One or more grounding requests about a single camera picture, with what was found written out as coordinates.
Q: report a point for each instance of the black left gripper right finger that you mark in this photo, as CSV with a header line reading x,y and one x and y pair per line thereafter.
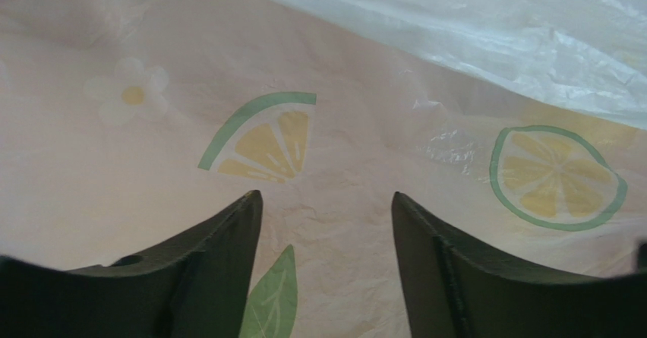
x,y
455,285

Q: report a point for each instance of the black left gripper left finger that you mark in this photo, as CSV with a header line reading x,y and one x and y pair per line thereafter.
x,y
194,284

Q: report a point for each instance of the white printed plastic bag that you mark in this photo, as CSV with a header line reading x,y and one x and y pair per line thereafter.
x,y
520,122

